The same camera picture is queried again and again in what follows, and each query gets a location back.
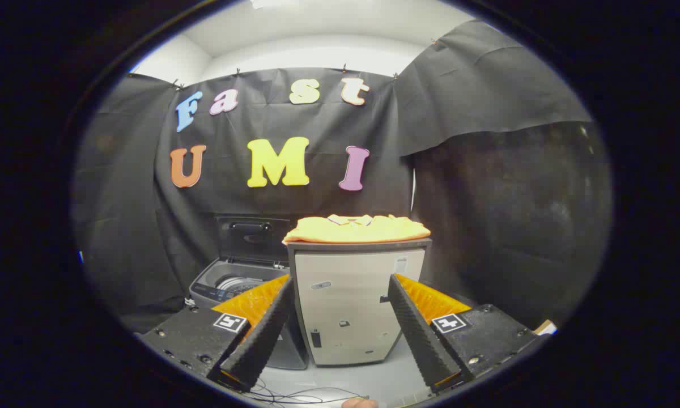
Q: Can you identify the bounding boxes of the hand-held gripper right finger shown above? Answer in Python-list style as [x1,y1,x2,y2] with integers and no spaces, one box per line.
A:
[388,273,537,393]

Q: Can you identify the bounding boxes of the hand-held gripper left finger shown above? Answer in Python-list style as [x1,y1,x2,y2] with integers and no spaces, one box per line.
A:
[139,275,295,393]

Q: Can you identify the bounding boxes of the grey washing machine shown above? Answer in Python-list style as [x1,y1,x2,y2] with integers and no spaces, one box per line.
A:
[189,258,310,371]

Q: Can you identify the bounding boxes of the orange polo shirt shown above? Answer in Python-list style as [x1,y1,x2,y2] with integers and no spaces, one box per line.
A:
[282,214,432,245]

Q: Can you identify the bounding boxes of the beige metal cabinet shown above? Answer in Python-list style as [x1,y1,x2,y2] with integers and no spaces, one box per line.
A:
[286,238,433,368]

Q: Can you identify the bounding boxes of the black backdrop cloth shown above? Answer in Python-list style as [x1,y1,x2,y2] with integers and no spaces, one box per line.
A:
[73,20,614,335]

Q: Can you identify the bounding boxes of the thin black cables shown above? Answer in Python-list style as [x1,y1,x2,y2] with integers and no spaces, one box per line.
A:
[249,379,370,405]

